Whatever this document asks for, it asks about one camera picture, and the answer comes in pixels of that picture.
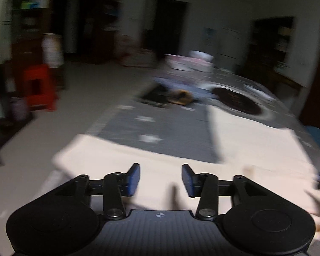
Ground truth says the cream sweatshirt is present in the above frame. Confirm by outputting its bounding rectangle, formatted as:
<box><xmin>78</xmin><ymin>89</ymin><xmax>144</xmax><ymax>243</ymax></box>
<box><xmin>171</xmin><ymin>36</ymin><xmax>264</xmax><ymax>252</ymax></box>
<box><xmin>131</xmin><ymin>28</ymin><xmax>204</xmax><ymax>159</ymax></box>
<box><xmin>54</xmin><ymin>106</ymin><xmax>320</xmax><ymax>240</ymax></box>

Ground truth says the blue knit work glove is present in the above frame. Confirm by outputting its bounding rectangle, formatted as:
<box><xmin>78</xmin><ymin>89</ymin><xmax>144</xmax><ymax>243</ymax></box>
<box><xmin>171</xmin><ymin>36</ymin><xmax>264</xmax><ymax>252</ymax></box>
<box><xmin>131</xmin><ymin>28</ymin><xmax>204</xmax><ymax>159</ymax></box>
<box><xmin>154</xmin><ymin>77</ymin><xmax>214</xmax><ymax>106</ymax></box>

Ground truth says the black smartphone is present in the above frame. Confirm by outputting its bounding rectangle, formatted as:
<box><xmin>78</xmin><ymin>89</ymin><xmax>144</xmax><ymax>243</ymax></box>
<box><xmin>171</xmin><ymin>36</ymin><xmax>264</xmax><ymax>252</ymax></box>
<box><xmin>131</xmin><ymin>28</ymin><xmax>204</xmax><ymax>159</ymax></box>
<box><xmin>138</xmin><ymin>84</ymin><xmax>169</xmax><ymax>108</ymax></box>

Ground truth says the round induction hotpot cooker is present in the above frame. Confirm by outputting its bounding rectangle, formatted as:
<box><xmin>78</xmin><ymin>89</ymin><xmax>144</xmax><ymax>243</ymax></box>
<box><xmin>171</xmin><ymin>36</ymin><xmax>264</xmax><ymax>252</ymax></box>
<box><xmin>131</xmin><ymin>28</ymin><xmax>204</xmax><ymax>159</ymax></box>
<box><xmin>198</xmin><ymin>83</ymin><xmax>275</xmax><ymax>121</ymax></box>

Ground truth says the red plastic stool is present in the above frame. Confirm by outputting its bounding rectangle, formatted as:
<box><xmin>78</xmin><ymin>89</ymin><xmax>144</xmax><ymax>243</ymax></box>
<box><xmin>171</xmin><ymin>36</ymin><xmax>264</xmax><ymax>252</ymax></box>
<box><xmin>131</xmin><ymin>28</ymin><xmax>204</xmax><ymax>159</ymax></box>
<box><xmin>23</xmin><ymin>64</ymin><xmax>57</xmax><ymax>112</ymax></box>

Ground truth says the pink tissue box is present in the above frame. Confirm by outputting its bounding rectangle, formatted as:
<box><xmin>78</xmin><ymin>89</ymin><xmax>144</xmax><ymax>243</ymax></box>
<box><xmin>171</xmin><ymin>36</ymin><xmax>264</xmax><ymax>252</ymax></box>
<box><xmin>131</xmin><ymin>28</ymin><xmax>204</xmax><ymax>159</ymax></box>
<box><xmin>188</xmin><ymin>50</ymin><xmax>214</xmax><ymax>73</ymax></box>

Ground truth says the small pink tissue pack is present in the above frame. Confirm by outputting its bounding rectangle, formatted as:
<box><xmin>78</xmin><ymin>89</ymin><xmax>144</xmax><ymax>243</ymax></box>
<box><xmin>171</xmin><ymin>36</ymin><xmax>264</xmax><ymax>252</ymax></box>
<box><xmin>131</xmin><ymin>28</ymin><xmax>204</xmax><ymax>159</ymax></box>
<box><xmin>165</xmin><ymin>54</ymin><xmax>189</xmax><ymax>71</ymax></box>

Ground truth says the white refrigerator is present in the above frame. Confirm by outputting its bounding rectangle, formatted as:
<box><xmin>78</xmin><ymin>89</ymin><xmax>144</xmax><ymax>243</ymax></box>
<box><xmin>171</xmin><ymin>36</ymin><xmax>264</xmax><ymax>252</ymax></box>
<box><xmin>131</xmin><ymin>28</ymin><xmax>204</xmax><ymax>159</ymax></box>
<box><xmin>218</xmin><ymin>28</ymin><xmax>241</xmax><ymax>72</ymax></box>

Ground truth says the water dispenser with blue bottle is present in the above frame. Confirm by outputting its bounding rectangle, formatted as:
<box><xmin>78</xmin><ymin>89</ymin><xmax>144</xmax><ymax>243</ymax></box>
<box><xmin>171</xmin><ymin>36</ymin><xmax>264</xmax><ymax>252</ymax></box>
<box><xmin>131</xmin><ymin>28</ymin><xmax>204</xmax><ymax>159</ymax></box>
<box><xmin>202</xmin><ymin>27</ymin><xmax>217</xmax><ymax>56</ymax></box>

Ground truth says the white paper bag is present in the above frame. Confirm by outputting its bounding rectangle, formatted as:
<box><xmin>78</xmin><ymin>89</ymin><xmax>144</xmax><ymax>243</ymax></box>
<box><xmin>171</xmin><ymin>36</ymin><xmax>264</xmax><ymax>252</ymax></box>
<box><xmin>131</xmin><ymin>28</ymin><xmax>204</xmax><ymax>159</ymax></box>
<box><xmin>41</xmin><ymin>33</ymin><xmax>64</xmax><ymax>68</ymax></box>

